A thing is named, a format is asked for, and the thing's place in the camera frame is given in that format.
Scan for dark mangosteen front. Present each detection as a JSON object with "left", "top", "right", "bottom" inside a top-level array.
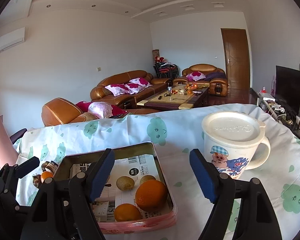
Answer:
[{"left": 32, "top": 174, "right": 42, "bottom": 189}]

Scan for orange fruit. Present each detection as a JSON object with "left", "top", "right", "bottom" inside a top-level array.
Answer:
[
  {"left": 114, "top": 203, "right": 142, "bottom": 222},
  {"left": 40, "top": 171, "right": 53, "bottom": 183}
]

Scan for striped purple cut fruit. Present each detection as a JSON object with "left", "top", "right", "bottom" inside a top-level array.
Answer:
[{"left": 41, "top": 161, "right": 58, "bottom": 174}]

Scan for orange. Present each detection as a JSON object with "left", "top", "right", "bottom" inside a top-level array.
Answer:
[{"left": 135, "top": 180, "right": 168, "bottom": 212}]

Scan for pink plastic pitcher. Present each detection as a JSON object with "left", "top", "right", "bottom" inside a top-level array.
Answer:
[{"left": 0, "top": 115, "right": 18, "bottom": 168}]

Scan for yellow-green kiwi fruit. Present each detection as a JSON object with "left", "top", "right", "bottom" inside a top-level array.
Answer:
[{"left": 116, "top": 176, "right": 135, "bottom": 191}]

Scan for white cartoon pig mug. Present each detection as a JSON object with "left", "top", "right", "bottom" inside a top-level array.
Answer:
[{"left": 202, "top": 111, "right": 271, "bottom": 179}]

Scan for pink biscuit tin box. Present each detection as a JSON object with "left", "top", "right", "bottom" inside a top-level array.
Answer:
[{"left": 52, "top": 141, "right": 178, "bottom": 235}]

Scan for brown leather armchair near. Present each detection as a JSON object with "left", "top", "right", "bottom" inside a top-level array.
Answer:
[{"left": 42, "top": 98, "right": 158, "bottom": 126}]

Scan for brown leather armchair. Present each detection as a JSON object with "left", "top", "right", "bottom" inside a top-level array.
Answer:
[
  {"left": 173, "top": 63, "right": 228, "bottom": 96},
  {"left": 42, "top": 98, "right": 158, "bottom": 126}
]

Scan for light pink cushion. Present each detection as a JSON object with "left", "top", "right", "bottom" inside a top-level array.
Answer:
[{"left": 88, "top": 102, "right": 113, "bottom": 119}]

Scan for long brown leather sofa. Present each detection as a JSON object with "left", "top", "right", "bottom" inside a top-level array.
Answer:
[{"left": 90, "top": 70, "right": 172, "bottom": 109}]

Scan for wooden coffee table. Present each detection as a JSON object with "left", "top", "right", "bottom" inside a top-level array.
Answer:
[{"left": 136, "top": 83, "right": 209, "bottom": 111}]

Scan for pink floral pillow left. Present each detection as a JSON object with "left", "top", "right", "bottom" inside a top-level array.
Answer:
[{"left": 105, "top": 83, "right": 130, "bottom": 96}]

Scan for pink floral pillow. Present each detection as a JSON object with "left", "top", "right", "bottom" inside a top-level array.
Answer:
[
  {"left": 105, "top": 83, "right": 130, "bottom": 96},
  {"left": 126, "top": 77, "right": 152, "bottom": 89}
]

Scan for pink floral pillow right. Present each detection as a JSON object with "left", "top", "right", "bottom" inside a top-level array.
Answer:
[{"left": 126, "top": 77, "right": 152, "bottom": 89}]

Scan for brown leather armchair far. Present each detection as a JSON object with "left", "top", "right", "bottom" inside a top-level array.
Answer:
[{"left": 173, "top": 63, "right": 228, "bottom": 96}]

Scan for pink pillow on armchair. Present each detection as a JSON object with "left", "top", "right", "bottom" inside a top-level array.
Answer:
[{"left": 186, "top": 71, "right": 206, "bottom": 82}]

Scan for black television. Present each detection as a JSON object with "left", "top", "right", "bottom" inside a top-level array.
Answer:
[{"left": 275, "top": 66, "right": 300, "bottom": 115}]

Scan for white air conditioner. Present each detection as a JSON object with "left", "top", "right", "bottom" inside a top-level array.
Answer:
[{"left": 0, "top": 27, "right": 26, "bottom": 53}]

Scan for stacked dark chairs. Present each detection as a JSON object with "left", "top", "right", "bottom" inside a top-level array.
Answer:
[{"left": 154, "top": 62, "right": 180, "bottom": 80}]

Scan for brown wooden door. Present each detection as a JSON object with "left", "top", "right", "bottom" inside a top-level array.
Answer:
[{"left": 221, "top": 28, "right": 250, "bottom": 90}]

